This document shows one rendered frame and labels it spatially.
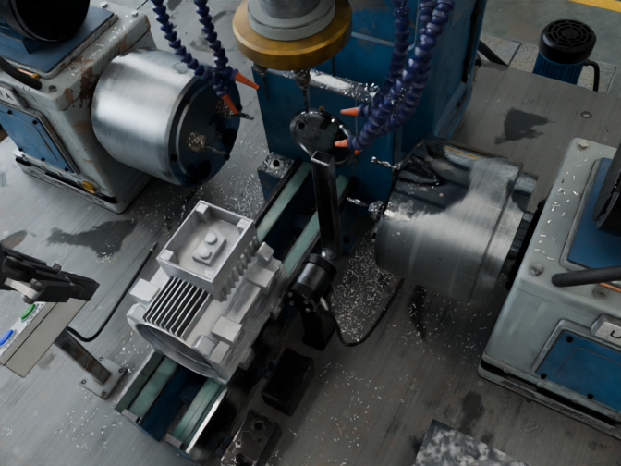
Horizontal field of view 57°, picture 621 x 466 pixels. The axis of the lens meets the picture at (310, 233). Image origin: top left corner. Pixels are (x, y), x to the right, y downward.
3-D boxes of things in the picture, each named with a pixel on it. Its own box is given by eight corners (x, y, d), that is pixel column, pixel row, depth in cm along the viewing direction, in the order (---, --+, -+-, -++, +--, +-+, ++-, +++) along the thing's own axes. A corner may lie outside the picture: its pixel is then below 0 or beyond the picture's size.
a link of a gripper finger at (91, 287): (64, 273, 77) (67, 275, 77) (97, 281, 83) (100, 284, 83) (52, 291, 77) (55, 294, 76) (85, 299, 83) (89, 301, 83)
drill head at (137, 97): (140, 94, 141) (101, 4, 120) (265, 138, 129) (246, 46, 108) (73, 164, 129) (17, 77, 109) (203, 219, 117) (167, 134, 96)
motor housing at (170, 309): (209, 263, 110) (182, 203, 95) (295, 299, 104) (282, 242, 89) (148, 350, 101) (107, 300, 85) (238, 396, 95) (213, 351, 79)
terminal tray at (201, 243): (208, 225, 96) (198, 199, 90) (262, 246, 93) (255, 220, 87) (168, 281, 91) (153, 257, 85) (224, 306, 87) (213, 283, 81)
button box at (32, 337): (82, 288, 99) (58, 270, 97) (97, 289, 94) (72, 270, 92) (12, 373, 92) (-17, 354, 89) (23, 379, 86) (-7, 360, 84)
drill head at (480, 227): (386, 180, 119) (390, 88, 98) (590, 252, 105) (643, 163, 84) (331, 274, 107) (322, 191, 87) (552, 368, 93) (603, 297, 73)
